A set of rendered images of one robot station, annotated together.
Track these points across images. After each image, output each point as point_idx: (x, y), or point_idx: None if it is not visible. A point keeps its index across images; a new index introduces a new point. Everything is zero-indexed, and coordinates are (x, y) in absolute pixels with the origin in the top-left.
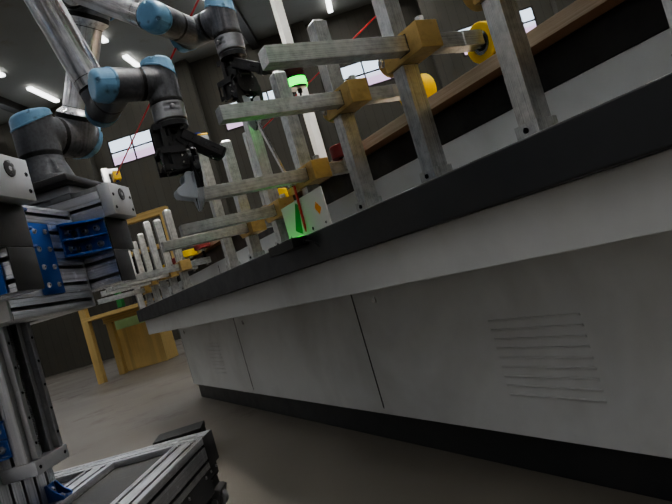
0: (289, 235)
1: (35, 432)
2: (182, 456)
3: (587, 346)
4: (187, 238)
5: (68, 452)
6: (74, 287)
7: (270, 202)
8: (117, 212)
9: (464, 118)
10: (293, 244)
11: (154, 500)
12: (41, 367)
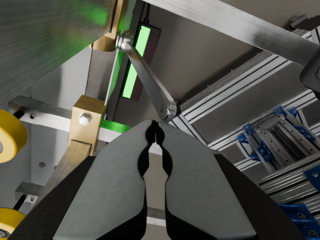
0: (114, 86)
1: (278, 133)
2: (206, 97)
3: None
4: (157, 215)
5: (255, 128)
6: (286, 183)
7: (90, 145)
8: None
9: None
10: (160, 29)
11: (244, 69)
12: (283, 158)
